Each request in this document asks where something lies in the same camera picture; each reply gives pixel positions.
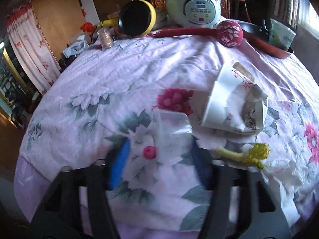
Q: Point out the yellow plastic flower scrap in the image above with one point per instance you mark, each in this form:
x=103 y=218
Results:
x=253 y=157

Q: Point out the white cloth on sideboard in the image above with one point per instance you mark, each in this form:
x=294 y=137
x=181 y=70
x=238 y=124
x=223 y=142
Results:
x=75 y=49

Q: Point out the floral red white curtain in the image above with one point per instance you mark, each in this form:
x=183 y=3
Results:
x=31 y=48

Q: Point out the green instant noodle cup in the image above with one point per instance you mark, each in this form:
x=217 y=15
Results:
x=280 y=35

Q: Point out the red frying pan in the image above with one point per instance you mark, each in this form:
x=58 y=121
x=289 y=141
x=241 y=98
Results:
x=258 y=37

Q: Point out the yellow black round pot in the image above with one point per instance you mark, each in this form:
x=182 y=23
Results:
x=136 y=18

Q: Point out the white plastic wrapper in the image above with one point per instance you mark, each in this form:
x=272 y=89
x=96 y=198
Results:
x=173 y=135

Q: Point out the mint green rice cooker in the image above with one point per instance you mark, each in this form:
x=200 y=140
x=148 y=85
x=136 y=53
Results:
x=194 y=13

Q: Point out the white tissue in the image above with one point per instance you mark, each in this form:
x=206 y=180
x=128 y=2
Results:
x=285 y=178

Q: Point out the white paper bag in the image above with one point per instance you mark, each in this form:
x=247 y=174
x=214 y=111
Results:
x=236 y=103

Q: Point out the floral pink tablecloth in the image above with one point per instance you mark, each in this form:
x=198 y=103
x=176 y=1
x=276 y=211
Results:
x=154 y=92

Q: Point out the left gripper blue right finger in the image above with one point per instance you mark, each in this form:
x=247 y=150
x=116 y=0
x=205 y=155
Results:
x=202 y=159

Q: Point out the small pink glass jar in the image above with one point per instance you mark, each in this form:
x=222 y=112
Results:
x=105 y=38

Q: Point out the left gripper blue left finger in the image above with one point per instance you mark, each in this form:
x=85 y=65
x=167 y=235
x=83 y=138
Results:
x=118 y=159

